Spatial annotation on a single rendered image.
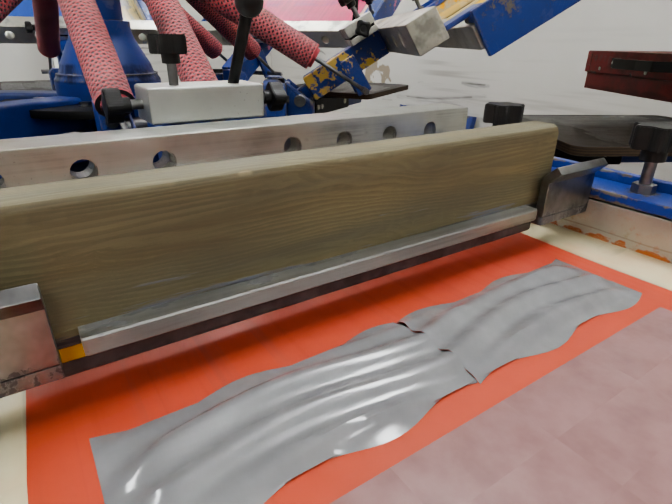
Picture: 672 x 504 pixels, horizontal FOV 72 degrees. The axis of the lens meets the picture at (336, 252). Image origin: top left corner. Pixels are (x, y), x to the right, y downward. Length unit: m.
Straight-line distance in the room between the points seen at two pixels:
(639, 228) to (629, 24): 1.99
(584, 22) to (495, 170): 2.16
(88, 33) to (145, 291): 0.55
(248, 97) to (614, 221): 0.39
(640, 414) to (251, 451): 0.19
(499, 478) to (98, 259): 0.20
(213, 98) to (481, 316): 0.36
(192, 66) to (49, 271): 0.53
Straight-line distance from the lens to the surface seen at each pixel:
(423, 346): 0.28
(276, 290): 0.27
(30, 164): 0.46
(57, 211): 0.24
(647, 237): 0.48
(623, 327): 0.36
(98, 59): 0.72
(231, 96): 0.54
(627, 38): 2.43
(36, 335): 0.24
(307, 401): 0.24
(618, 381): 0.30
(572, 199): 0.47
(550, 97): 2.59
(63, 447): 0.26
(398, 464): 0.22
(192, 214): 0.25
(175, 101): 0.52
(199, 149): 0.48
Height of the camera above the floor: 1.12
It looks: 25 degrees down
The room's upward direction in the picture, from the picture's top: 1 degrees clockwise
